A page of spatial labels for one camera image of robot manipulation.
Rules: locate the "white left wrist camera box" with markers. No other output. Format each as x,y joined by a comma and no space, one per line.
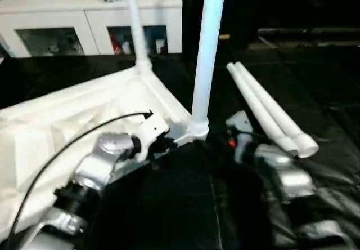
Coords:
152,129

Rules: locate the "white plastic table leg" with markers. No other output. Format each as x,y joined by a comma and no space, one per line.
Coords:
254,103
137,30
270,103
208,50

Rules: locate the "red and white bottle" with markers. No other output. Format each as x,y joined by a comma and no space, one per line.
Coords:
116,44

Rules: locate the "white cabinet with glass doors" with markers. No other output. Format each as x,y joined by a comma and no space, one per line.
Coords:
56,10

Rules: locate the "white plastic table top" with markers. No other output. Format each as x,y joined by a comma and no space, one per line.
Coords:
70,106

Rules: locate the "long black bar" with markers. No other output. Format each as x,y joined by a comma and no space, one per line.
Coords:
309,31

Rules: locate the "yellow label sticker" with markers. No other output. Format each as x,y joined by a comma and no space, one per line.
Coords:
225,36

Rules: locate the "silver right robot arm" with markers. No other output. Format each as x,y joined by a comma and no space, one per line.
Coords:
292,176

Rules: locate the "black mat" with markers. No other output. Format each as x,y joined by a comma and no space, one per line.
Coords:
182,205

